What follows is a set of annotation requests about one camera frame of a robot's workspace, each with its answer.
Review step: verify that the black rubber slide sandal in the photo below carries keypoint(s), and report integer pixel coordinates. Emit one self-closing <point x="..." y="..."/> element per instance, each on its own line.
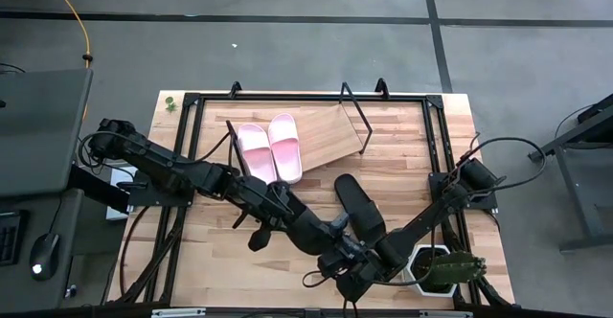
<point x="356" y="203"/>
<point x="311" y="234"/>

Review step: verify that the pink rubber slide sandal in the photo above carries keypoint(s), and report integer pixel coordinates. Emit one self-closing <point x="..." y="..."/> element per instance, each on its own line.
<point x="256" y="155"/>
<point x="285" y="150"/>

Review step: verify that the black flat bar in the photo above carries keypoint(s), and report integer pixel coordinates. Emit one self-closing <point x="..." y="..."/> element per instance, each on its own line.
<point x="96" y="188"/>

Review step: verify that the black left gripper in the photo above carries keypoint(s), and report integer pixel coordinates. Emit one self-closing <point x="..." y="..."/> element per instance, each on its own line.
<point x="263" y="200"/>

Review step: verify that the white paper sheet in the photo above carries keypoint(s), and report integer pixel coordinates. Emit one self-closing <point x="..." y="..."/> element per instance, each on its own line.
<point x="120" y="176"/>

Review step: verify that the silver metal bracket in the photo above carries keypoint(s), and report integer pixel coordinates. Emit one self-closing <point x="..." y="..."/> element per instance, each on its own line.
<point x="178" y="312"/>
<point x="445" y="314"/>

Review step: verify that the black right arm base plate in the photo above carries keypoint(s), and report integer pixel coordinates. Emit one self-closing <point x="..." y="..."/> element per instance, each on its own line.
<point x="483" y="203"/>

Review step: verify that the black metal stand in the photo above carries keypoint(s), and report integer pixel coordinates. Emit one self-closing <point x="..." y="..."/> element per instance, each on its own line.
<point x="577" y="188"/>

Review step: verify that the white hexagonal plant pot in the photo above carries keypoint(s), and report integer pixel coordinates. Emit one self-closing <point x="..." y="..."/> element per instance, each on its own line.
<point x="433" y="291"/>

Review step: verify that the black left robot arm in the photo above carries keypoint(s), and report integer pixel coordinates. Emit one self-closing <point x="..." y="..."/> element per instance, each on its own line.
<point x="163" y="162"/>

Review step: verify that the black frame bracket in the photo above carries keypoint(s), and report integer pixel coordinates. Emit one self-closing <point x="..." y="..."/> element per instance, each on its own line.
<point x="381" y="85"/>
<point x="234" y="88"/>

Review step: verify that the black computer mouse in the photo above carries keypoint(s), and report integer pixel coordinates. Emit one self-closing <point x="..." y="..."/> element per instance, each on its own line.
<point x="45" y="256"/>

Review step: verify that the grey flat panel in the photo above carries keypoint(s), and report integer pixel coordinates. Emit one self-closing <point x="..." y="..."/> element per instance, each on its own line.
<point x="38" y="117"/>

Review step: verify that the wooden shelf with black frame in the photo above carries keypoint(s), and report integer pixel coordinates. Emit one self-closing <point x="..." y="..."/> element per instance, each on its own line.
<point x="330" y="133"/>

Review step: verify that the dark grey desk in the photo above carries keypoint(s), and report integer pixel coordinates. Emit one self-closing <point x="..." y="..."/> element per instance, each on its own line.
<point x="19" y="294"/>

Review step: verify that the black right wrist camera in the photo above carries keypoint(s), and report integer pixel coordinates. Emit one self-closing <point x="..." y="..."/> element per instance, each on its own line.
<point x="339" y="223"/>

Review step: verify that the black aluminium table frame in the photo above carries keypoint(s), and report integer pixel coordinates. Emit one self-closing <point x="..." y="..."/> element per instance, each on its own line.
<point x="287" y="97"/>

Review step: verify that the black keyboard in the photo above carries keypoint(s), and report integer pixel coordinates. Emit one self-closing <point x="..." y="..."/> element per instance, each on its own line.
<point x="7" y="239"/>

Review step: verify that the small green leaf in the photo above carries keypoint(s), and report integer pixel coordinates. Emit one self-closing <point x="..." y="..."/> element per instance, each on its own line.
<point x="170" y="103"/>

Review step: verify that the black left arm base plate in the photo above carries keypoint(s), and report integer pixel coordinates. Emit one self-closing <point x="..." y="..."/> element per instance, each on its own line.
<point x="143" y="198"/>

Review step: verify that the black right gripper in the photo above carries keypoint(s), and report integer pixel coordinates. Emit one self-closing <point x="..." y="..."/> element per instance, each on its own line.
<point x="356" y="270"/>

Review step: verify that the green cactus plant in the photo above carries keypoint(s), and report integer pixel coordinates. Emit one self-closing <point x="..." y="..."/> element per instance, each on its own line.
<point x="455" y="267"/>

